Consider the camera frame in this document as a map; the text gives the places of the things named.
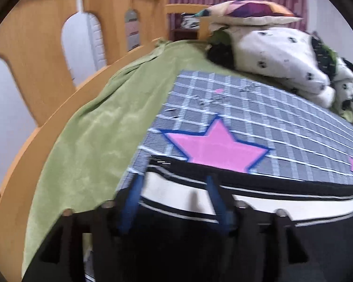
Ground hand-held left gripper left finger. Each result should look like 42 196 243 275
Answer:
25 172 144 282

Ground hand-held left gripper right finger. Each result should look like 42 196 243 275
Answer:
206 176 313 282

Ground black pants with white waistband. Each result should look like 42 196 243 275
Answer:
82 154 353 282

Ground green bed sheet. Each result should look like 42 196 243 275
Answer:
22 39 353 274

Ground grey checked blanket pink stars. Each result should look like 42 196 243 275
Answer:
118 70 353 188

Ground white floral quilt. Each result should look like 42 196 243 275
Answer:
207 25 353 124

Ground colourful patterned pillow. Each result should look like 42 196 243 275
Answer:
194 0 303 31

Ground wooden bed frame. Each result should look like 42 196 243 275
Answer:
0 0 215 259

